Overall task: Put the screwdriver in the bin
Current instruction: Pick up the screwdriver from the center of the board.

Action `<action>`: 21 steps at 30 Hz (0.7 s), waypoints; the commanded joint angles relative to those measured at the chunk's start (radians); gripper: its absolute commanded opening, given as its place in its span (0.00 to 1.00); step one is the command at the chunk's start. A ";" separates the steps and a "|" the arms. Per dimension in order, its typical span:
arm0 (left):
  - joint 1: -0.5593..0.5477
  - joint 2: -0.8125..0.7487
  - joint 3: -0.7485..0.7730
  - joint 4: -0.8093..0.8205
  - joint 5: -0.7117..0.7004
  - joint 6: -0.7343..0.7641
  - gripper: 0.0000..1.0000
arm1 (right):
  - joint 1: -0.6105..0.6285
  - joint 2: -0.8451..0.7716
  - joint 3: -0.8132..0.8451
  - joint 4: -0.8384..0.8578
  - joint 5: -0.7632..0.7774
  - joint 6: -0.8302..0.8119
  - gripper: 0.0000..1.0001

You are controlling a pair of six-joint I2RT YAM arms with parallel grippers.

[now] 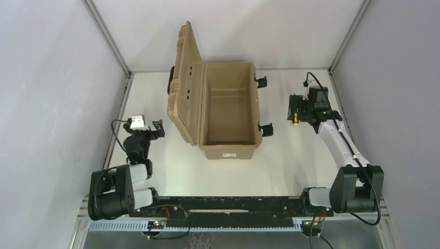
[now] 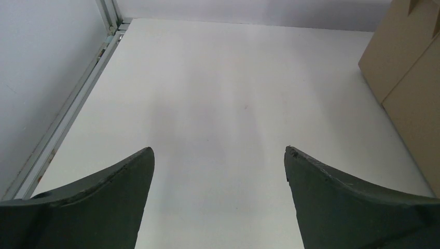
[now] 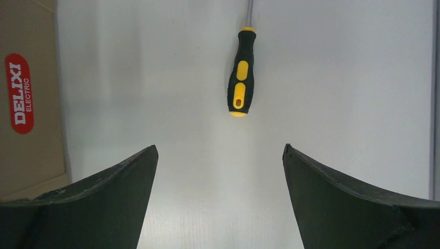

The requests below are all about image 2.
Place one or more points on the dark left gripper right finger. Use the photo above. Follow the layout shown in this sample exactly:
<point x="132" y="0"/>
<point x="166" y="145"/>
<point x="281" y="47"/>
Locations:
<point x="337" y="210"/>

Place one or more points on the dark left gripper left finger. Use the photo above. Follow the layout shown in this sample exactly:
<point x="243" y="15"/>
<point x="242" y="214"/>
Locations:
<point x="102" y="210"/>

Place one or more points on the tan plastic toolbox bin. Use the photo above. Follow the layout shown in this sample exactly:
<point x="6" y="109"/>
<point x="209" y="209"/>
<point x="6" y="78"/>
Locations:
<point x="401" y="66"/>

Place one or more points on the aluminium frame rail left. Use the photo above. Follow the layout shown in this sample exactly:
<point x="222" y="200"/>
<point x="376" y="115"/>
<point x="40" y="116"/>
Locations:
<point x="52" y="54"/>

